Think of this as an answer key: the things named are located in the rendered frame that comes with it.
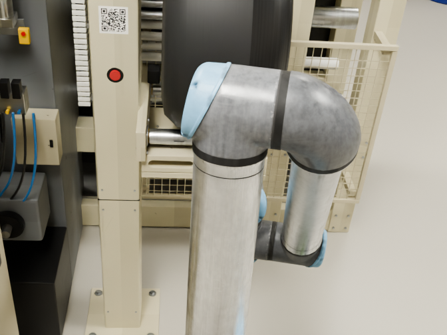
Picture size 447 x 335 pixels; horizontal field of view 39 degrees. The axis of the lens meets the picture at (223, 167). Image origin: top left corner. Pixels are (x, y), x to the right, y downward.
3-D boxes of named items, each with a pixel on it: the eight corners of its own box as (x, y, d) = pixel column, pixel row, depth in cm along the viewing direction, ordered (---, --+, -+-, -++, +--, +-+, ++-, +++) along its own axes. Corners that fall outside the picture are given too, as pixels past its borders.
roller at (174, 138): (145, 147, 178) (145, 133, 176) (146, 138, 182) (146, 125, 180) (267, 150, 181) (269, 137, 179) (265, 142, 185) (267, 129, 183)
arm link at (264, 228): (265, 273, 143) (270, 232, 136) (215, 265, 144) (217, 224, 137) (270, 245, 151) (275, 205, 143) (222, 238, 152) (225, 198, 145)
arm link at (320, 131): (376, 64, 88) (325, 232, 149) (287, 53, 89) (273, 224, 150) (371, 135, 83) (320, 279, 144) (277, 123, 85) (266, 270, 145)
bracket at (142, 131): (136, 161, 177) (135, 132, 171) (142, 92, 209) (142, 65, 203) (148, 162, 177) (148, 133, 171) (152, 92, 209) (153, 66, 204)
